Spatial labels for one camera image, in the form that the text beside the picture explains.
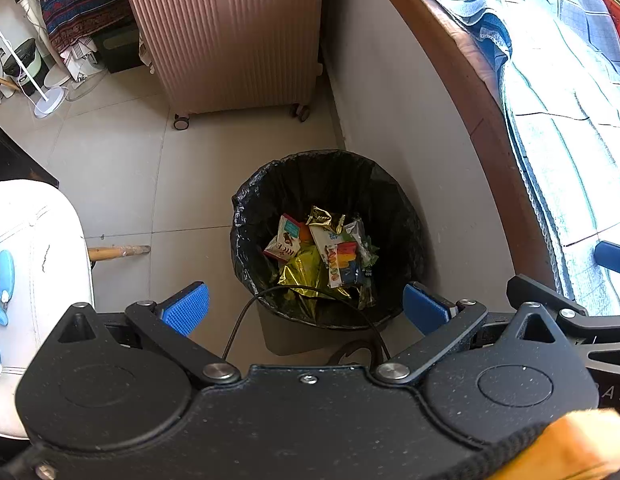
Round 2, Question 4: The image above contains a black cable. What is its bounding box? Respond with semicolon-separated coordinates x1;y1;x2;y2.
221;285;392;367

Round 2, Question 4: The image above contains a white labelled plastic wrapper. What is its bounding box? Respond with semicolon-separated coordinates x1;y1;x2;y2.
310;222;342;262

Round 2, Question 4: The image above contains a person's left hand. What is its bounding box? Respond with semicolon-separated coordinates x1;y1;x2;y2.
495;408;620;480

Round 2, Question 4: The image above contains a wooden desk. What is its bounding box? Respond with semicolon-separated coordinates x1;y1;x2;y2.
359;0;563;286

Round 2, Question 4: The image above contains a white chair with wooden legs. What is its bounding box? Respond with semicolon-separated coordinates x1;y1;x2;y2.
0;72;18;113

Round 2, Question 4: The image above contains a red crate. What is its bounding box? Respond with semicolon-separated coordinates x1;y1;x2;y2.
564;0;620;58

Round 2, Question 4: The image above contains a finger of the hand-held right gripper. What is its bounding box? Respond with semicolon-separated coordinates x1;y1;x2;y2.
594;241;620;278
507;274;620;356

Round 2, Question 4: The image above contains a blue plush toy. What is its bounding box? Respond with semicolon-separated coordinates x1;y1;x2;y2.
0;207;16;375

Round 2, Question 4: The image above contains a white padded stool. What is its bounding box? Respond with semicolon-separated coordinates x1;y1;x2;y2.
0;179;97;442

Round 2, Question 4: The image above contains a white standing fan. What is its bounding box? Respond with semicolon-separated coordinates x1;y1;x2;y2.
0;0;100;102

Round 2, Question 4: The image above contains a large yellow snack bag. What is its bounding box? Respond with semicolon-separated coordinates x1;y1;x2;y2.
277;250;362;307

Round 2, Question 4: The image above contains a blue checked cloth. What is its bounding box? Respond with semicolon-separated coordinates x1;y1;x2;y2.
404;0;620;318

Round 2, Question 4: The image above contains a trash bin with black liner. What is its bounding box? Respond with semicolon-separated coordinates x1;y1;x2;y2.
230;149;427;357

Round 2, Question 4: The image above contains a pink ribbed suitcase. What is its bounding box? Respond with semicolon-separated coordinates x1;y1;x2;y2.
116;0;327;132

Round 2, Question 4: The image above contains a dark patterned blanket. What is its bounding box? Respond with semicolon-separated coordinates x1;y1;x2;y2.
34;0;133;55

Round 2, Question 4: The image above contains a black and white appliance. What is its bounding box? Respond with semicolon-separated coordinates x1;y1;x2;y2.
2;37;45;97

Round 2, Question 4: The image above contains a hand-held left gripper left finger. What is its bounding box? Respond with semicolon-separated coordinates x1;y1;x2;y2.
56;281;242;389

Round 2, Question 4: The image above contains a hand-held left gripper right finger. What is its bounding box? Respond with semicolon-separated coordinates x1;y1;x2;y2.
372;281;571;386

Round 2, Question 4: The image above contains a red snack packet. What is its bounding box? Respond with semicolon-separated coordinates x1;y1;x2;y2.
264;214;302;261

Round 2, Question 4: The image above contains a black box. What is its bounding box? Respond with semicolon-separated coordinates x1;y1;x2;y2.
99;24;143;75

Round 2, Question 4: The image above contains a wooden stick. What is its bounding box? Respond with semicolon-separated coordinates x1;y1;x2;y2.
87;243;152;262

